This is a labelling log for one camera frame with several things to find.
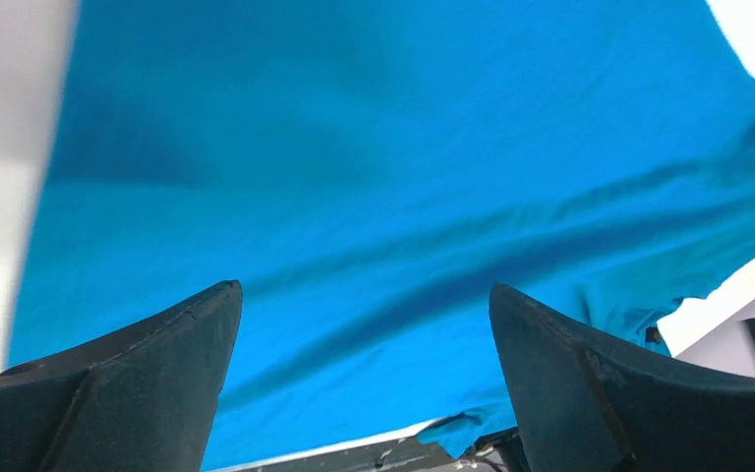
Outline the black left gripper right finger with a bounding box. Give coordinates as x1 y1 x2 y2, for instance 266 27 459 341
489 284 755 471

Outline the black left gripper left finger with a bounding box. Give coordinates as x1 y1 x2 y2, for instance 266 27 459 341
0 281 242 471

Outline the blue t shirt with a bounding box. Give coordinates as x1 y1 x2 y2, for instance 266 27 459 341
7 1 755 470

